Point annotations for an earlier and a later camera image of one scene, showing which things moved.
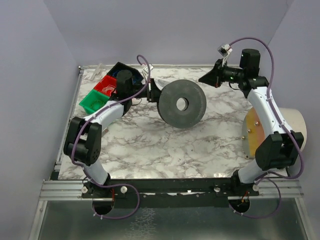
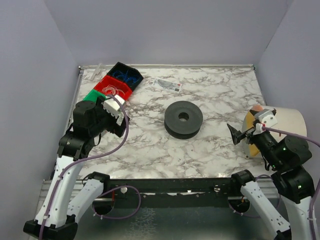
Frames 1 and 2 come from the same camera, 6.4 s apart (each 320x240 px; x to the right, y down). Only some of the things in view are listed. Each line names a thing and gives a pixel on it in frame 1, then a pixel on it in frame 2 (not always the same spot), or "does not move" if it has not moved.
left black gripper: (153, 90) to (118, 127)
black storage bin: (137, 78) does not move
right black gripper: (217, 75) to (244, 134)
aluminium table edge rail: (160, 67) does not move
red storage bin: (106, 85) does not move
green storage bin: (93, 101) does not move
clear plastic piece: (97, 71) does not move
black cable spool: (167, 99) to (182, 119)
